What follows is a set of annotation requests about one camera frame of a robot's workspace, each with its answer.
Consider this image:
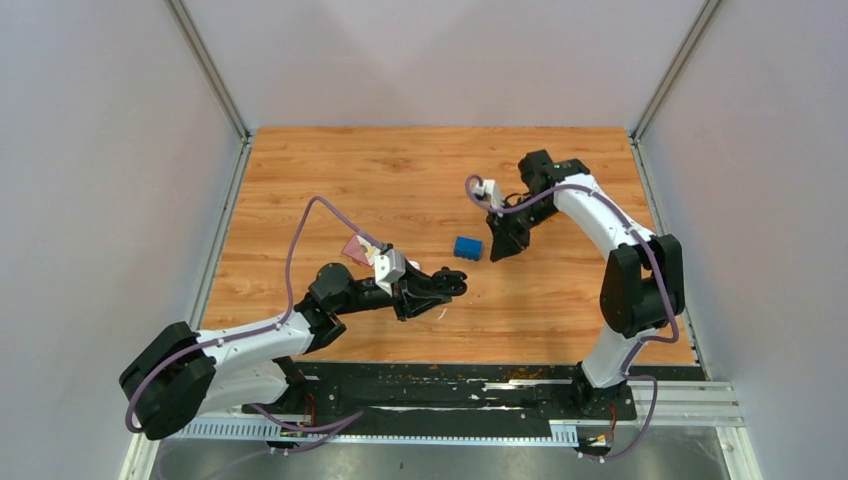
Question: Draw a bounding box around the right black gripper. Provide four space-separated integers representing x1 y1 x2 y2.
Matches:
486 194 559 261

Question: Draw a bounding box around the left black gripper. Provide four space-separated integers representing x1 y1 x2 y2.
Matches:
334 256 453 323

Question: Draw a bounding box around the black earbud charging case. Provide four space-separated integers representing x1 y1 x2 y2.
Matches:
431 267 468 297

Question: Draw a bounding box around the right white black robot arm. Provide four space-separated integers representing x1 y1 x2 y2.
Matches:
466 150 685 418

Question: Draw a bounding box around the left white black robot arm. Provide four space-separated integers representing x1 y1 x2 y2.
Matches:
119 262 467 440

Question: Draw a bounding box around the blue toy brick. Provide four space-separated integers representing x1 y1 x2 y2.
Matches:
453 236 484 261

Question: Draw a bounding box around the pink small carton box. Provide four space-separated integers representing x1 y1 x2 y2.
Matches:
341 234 380 267

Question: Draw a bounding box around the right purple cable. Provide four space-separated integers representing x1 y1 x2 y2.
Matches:
464 174 681 463

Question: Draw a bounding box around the purple cable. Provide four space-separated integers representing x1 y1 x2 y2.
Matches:
125 195 386 435
464 174 681 463

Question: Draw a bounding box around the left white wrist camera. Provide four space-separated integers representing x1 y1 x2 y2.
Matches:
373 249 406 295

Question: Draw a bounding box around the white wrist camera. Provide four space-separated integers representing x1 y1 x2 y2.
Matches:
373 249 406 295
469 177 504 212

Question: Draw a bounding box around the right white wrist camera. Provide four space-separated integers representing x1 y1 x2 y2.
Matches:
469 177 504 212

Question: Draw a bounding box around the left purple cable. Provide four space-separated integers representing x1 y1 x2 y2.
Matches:
125 195 386 435

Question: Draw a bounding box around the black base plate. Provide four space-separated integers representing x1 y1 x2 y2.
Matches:
263 361 636 438

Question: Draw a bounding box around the white slotted cable duct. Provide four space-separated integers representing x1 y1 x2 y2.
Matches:
178 418 580 446

